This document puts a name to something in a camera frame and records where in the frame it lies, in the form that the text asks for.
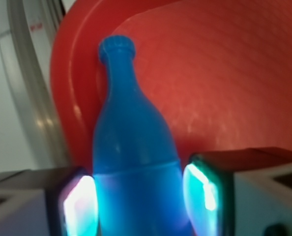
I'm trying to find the blue plastic toy bottle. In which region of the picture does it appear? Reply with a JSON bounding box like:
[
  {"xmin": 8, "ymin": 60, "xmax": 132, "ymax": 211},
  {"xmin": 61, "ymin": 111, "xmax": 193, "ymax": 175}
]
[{"xmin": 93, "ymin": 35, "xmax": 192, "ymax": 236}]

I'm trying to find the red plastic tray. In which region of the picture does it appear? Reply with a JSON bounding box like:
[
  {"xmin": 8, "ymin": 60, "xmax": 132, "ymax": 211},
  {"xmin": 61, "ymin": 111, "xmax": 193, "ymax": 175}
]
[{"xmin": 51, "ymin": 0, "xmax": 292, "ymax": 169}]

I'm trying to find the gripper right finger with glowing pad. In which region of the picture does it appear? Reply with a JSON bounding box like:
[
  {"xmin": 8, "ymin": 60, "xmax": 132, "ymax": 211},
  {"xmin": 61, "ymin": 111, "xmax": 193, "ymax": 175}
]
[{"xmin": 183, "ymin": 147, "xmax": 292, "ymax": 236}]

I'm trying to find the stainless steel sink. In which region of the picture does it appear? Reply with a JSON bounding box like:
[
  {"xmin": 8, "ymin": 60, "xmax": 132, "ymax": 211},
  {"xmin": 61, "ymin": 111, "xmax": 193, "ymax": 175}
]
[{"xmin": 0, "ymin": 0, "xmax": 71, "ymax": 168}]

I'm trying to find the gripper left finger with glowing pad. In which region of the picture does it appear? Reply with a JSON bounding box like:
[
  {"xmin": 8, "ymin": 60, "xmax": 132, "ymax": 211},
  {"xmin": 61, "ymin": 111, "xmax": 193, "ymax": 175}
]
[{"xmin": 0, "ymin": 167, "xmax": 98, "ymax": 236}]

